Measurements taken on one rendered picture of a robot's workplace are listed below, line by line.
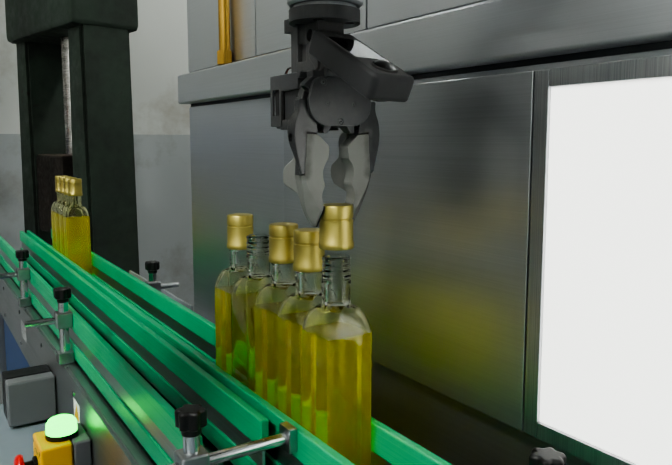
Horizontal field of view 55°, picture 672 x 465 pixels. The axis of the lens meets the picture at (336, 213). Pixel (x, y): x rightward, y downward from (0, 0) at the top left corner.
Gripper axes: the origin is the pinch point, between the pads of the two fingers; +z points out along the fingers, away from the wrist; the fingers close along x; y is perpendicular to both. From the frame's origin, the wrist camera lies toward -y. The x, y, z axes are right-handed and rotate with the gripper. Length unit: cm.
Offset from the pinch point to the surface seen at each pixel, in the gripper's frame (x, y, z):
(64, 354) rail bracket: 15, 61, 29
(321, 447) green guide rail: 4.0, -3.5, 22.1
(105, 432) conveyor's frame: 15.5, 33.1, 31.8
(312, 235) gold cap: 0.3, 4.1, 2.7
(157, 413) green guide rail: 13.6, 16.0, 23.4
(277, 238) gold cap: 1.0, 10.5, 3.8
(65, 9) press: -22, 239, -62
